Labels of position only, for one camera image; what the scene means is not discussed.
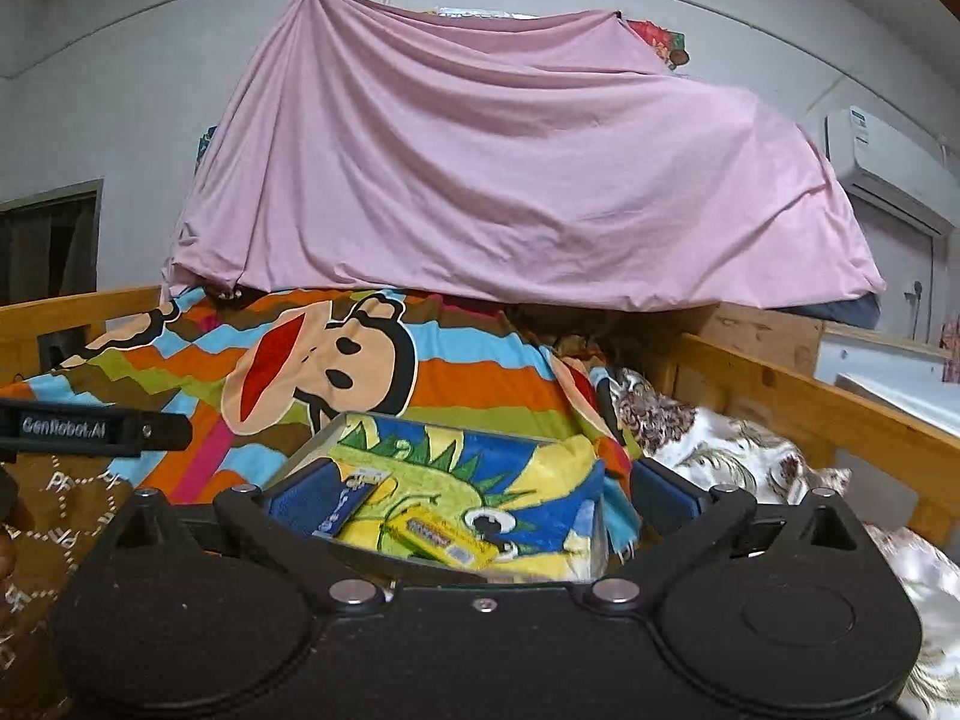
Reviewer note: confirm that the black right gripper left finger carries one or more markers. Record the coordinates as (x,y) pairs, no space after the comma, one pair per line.
(274,528)

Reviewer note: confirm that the white wall air conditioner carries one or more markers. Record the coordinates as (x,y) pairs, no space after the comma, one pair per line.
(879,165)

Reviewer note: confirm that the white floral bedsheet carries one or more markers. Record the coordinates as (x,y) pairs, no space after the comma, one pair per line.
(706,449)

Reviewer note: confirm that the pink draped sheet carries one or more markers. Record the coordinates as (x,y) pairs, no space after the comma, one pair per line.
(553,161)

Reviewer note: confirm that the colourful monkey cartoon blanket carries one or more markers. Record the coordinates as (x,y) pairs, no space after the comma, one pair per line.
(258,378)

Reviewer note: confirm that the yellow snack bar packet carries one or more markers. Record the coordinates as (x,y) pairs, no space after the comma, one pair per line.
(427,533)

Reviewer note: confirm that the wooden bed frame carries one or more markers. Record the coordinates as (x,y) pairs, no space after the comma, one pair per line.
(760,364)

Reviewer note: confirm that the clear tray with dinosaur towel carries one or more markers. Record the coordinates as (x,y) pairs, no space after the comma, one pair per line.
(547,506)

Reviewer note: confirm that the blue white sachet packet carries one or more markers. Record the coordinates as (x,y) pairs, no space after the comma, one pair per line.
(356,488)

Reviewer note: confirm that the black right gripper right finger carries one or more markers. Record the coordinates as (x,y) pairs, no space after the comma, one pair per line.
(691,522)

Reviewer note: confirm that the dark window frame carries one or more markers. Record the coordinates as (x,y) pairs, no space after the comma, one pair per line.
(50,243)

